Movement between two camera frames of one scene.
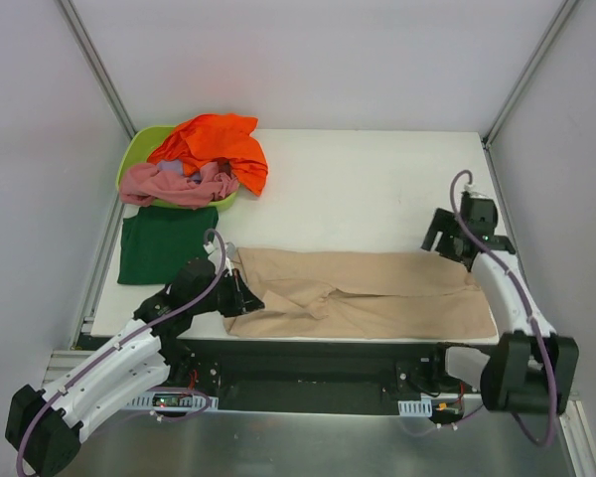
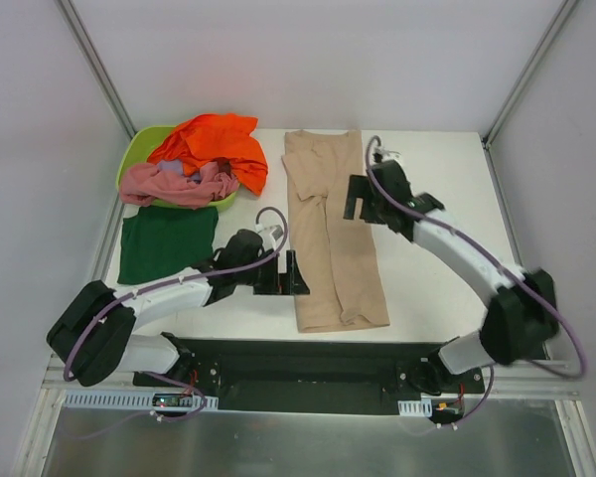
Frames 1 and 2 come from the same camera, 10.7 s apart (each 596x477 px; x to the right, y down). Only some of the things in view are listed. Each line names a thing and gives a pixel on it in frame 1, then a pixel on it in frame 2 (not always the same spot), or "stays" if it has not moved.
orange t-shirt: [202, 139] stays
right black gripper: [447, 238] → [366, 200]
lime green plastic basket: [142, 146] stays
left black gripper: [236, 293] → [276, 277]
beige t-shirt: [359, 295] → [337, 256]
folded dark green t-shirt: [158, 239] stays
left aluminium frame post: [95, 66] stays
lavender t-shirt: [177, 166] stays
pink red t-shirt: [143, 185] stays
